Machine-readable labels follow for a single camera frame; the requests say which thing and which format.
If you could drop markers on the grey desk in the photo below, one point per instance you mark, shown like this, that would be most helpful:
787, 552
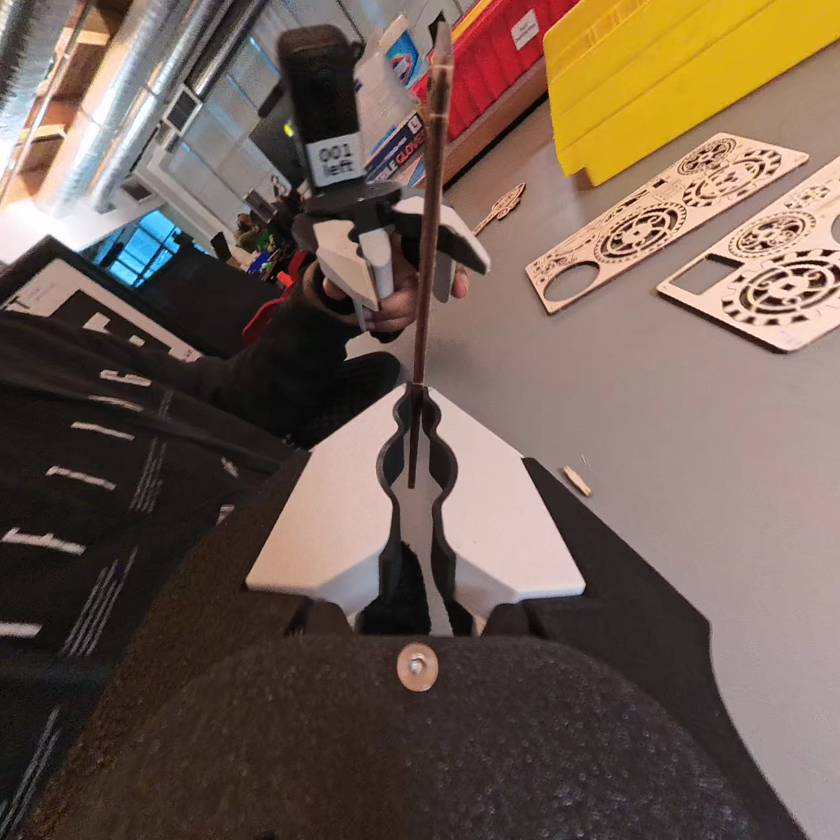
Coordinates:
656, 426

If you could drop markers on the small wooden chip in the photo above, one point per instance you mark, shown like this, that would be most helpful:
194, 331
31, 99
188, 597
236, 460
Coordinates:
577, 481

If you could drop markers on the white cardboard box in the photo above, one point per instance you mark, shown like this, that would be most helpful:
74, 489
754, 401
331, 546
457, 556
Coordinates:
377, 98

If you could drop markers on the gear-pattern wooden puzzle sheet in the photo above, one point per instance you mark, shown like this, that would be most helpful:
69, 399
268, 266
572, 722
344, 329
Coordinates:
666, 187

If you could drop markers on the yellow plastic bin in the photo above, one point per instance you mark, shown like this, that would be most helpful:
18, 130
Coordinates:
689, 85

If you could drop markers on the person's left hand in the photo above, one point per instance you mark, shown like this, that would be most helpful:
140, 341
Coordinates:
397, 315

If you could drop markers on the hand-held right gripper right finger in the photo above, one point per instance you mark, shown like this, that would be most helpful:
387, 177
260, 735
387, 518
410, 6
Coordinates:
512, 525

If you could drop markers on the silver ventilation duct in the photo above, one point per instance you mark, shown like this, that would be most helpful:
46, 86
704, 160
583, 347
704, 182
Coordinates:
190, 85
26, 65
124, 111

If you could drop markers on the white wipes canister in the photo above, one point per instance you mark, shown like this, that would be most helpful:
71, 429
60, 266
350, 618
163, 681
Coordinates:
401, 52

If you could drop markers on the two-hole wooden puzzle sheet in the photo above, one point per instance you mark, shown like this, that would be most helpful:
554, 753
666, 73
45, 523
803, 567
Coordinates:
754, 328

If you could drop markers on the person's left forearm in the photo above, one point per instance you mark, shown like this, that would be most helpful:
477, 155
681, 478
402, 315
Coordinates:
282, 367

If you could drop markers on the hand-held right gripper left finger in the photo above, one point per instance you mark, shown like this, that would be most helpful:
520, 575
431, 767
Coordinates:
315, 525

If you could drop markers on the blue white glove box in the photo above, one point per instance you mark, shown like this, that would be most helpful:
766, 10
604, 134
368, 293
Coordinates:
400, 154

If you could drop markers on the wooden key-shaped piece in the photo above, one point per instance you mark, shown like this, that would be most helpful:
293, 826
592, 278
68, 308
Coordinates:
502, 203

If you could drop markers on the wood-edged desk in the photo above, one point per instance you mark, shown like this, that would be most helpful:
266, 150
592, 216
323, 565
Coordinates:
485, 134

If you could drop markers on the white air vent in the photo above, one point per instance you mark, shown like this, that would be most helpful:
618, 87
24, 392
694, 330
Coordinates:
136, 190
180, 108

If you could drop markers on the black white marker board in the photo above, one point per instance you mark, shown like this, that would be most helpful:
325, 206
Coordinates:
85, 302

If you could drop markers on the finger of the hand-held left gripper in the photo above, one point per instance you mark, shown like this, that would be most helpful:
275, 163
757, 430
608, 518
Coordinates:
341, 259
459, 236

